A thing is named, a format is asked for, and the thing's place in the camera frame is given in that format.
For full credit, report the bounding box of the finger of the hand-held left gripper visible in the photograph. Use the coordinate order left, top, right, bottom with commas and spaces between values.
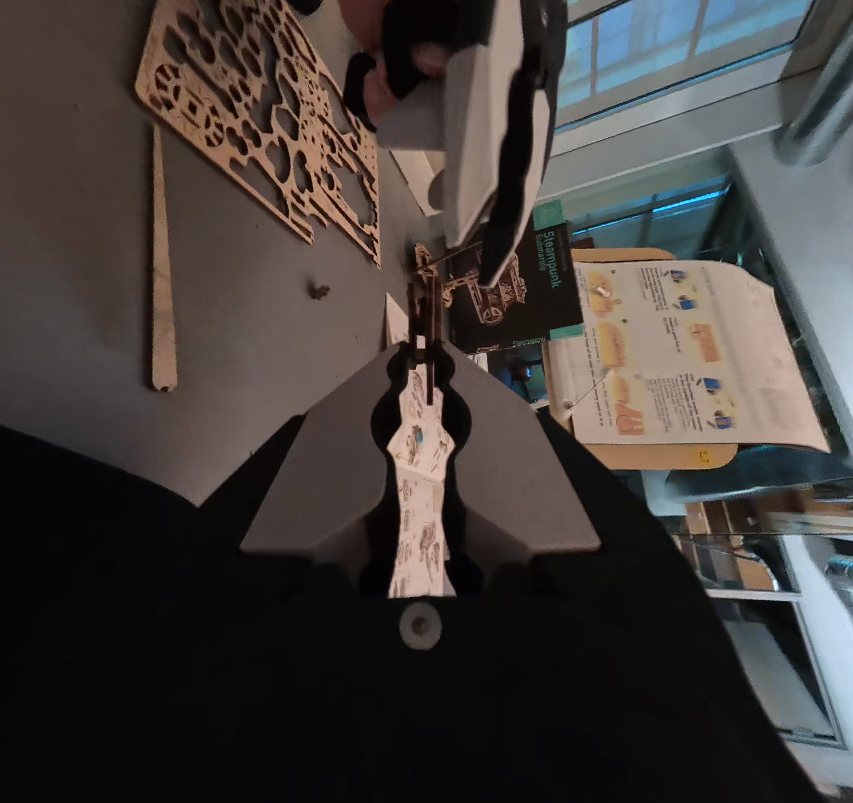
442, 0, 534, 249
478, 76, 558, 288

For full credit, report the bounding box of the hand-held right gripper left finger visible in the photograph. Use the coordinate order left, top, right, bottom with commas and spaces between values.
240, 342, 411, 597

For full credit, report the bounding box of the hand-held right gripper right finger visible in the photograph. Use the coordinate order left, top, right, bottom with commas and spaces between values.
438, 342, 602, 597

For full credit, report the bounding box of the small wooden gear assembly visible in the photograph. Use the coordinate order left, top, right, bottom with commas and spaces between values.
405, 280, 444, 407

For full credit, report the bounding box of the partly built wooden model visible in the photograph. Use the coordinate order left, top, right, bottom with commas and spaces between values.
412, 242, 467, 284

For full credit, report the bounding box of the black model kit box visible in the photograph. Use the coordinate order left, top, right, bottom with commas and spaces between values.
443, 200, 586, 354

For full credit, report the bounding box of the open instruction booklet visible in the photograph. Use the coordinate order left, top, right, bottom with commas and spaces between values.
385, 293, 461, 599

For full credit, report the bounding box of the laser-cut wooden sheet with gear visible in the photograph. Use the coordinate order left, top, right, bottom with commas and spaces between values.
133, 0, 382, 269

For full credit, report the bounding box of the large printed poster sheet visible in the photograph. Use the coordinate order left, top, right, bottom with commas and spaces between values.
546, 260, 830, 454

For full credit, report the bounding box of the thin wooden stick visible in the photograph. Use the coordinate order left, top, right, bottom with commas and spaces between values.
148, 124, 179, 394

